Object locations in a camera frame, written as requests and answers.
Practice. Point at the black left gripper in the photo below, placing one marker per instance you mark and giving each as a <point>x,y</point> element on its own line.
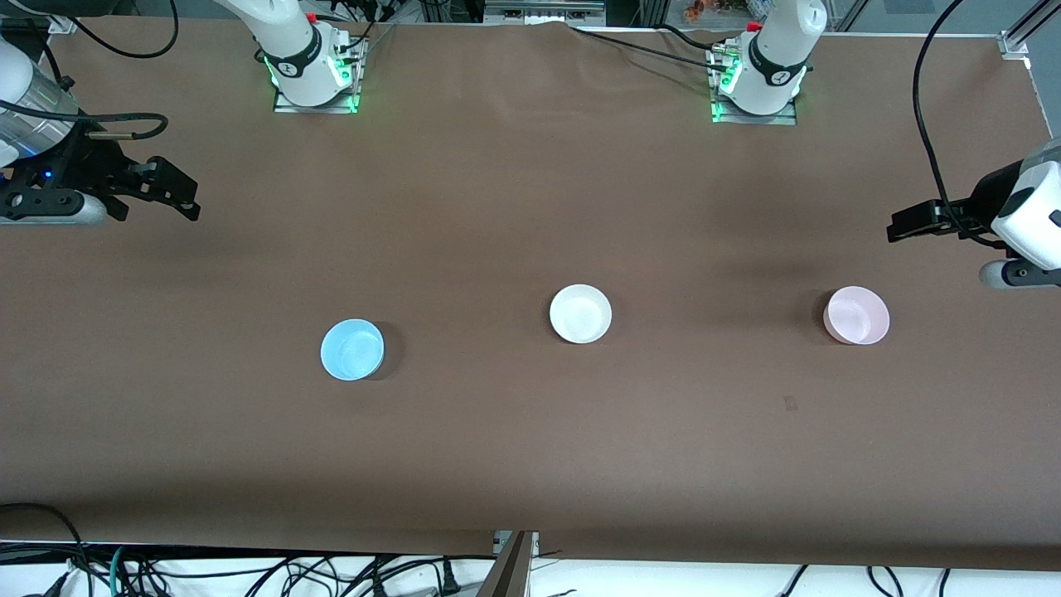
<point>985,199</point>

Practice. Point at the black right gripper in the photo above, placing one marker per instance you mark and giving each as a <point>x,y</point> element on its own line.
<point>83,163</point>

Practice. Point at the pink bowl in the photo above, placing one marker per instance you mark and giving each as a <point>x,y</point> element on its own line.
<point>858,317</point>

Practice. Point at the blue bowl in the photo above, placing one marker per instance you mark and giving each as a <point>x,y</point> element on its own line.
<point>352,350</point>

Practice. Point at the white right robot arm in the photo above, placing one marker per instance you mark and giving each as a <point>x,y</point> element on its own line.
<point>290,41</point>

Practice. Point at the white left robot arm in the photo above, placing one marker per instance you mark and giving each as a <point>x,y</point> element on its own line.
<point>775,58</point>

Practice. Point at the white bowl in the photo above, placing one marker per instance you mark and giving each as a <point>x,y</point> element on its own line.
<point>580,313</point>

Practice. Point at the orange object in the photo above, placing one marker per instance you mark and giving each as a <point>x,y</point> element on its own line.
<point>704,10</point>

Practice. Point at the grey metal device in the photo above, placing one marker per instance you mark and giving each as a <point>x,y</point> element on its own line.
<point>543,12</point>

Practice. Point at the brown table cover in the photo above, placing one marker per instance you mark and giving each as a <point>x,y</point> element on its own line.
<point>530,448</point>

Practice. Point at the black power plug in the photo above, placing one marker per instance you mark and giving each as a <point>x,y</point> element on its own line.
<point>450,576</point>

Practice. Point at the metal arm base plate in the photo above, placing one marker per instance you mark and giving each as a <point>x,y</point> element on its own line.
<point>284,105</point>
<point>785,119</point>

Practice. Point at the aluminium frame corner bracket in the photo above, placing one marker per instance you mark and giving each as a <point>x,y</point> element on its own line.
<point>1015,43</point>
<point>65,23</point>

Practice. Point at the aluminium profile post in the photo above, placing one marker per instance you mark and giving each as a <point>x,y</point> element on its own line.
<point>514,572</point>

